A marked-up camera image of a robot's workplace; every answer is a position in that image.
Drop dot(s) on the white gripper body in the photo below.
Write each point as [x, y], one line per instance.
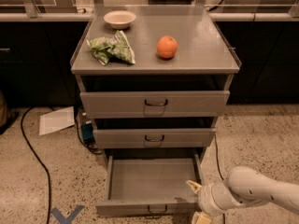
[206, 199]

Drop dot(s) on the grey bottom drawer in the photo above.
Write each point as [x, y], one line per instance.
[150, 187]

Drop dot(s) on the white paper sheet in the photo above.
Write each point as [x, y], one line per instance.
[56, 120]

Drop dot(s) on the grey middle drawer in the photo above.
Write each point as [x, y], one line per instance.
[153, 132]

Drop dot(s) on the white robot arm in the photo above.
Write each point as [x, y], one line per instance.
[243, 187]

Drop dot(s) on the grey metal drawer cabinet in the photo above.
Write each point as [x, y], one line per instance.
[203, 61]

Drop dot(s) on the green chip bag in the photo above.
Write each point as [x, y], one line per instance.
[105, 48]

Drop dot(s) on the grey top drawer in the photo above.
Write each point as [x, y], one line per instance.
[154, 104]

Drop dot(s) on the blue power box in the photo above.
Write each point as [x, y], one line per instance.
[87, 133]

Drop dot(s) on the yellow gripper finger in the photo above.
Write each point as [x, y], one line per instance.
[201, 218]
[194, 186]

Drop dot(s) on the white paper bowl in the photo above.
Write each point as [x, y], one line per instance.
[120, 19]

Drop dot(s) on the grey drawer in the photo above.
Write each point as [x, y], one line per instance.
[150, 187]
[154, 104]
[153, 132]

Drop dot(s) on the orange fruit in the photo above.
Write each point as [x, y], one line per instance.
[167, 47]

